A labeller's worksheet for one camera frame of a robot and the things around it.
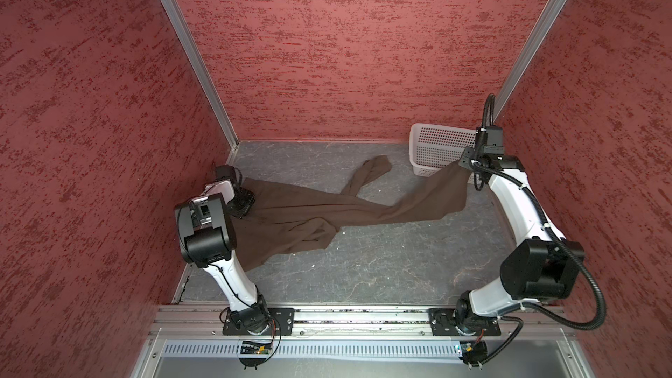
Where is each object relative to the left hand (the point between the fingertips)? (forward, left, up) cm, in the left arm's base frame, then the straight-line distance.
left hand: (254, 208), depth 98 cm
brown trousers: (-1, -7, -1) cm, 7 cm away
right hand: (+6, -76, +22) cm, 80 cm away
